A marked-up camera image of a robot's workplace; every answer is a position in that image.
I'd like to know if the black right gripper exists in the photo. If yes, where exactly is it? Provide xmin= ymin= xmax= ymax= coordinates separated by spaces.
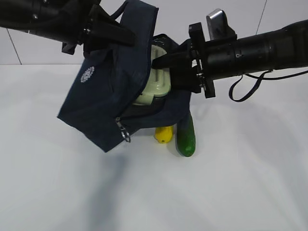
xmin=152 ymin=22 xmax=216 ymax=98

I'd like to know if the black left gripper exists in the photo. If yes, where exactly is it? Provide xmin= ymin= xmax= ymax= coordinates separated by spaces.
xmin=61 ymin=0 xmax=135 ymax=55

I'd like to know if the glass container with green lid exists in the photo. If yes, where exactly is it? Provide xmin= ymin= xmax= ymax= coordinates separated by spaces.
xmin=133 ymin=34 xmax=177 ymax=106

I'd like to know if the green cucumber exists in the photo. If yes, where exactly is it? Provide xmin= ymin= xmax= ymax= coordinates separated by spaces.
xmin=176 ymin=113 xmax=196 ymax=157

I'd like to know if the dark navy fabric lunch bag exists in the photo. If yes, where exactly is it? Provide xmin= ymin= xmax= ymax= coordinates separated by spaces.
xmin=58 ymin=0 xmax=191 ymax=152

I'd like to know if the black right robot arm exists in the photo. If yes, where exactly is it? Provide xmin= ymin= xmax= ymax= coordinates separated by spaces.
xmin=152 ymin=20 xmax=308 ymax=98

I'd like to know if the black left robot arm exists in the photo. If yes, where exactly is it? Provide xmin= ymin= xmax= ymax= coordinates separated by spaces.
xmin=0 ymin=0 xmax=135 ymax=55

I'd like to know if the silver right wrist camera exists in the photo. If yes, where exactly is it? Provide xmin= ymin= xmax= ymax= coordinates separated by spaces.
xmin=206 ymin=8 xmax=237 ymax=40

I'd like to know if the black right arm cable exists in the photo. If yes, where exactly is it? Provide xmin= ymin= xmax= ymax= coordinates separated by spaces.
xmin=228 ymin=68 xmax=308 ymax=102

